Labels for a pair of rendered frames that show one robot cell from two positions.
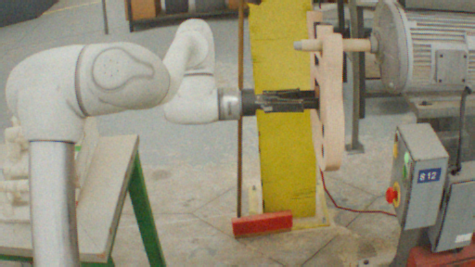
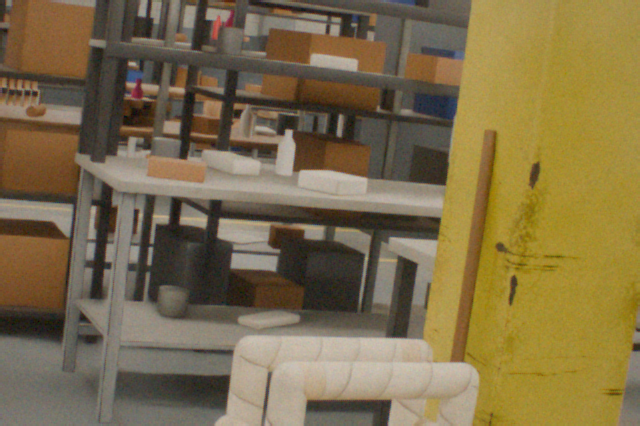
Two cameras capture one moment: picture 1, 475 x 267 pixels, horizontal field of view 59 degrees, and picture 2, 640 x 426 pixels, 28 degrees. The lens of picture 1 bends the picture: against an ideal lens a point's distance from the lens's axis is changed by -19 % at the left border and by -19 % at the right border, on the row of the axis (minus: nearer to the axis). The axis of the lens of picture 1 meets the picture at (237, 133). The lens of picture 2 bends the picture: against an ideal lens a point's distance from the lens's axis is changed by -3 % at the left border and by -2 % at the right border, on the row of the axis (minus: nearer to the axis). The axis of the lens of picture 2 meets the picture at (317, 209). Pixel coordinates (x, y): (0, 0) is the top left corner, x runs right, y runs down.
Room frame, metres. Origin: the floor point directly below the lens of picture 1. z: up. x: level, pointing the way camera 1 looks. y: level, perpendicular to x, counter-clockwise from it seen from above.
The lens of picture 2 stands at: (0.36, 1.12, 1.47)
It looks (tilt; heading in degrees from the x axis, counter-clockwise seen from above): 7 degrees down; 333
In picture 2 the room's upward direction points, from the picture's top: 8 degrees clockwise
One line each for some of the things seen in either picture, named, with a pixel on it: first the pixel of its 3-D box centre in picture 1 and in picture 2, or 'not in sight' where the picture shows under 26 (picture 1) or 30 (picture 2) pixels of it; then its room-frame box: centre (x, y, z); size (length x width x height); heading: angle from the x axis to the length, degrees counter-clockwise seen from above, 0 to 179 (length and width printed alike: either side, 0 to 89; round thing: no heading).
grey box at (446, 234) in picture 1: (466, 170); not in sight; (0.98, -0.64, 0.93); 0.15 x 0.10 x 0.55; 87
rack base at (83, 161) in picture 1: (45, 165); not in sight; (1.16, 0.58, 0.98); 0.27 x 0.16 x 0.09; 91
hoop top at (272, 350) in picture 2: not in sight; (336, 354); (1.36, 0.58, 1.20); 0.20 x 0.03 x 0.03; 90
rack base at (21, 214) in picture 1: (36, 206); not in sight; (1.01, 0.58, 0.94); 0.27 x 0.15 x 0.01; 91
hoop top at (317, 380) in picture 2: not in sight; (379, 380); (1.28, 0.58, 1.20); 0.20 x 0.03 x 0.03; 90
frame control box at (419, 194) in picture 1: (435, 177); not in sight; (0.90, -0.48, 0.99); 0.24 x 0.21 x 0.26; 87
